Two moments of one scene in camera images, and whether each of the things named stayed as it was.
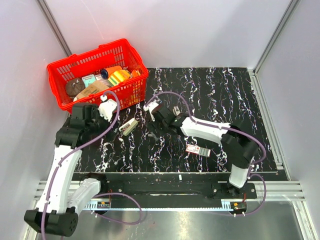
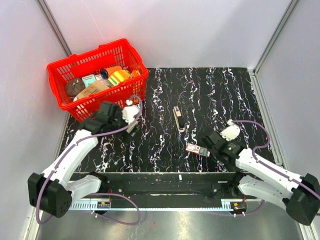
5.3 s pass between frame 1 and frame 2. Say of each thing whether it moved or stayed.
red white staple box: stayed
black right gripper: moved
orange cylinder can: stayed
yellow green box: stayed
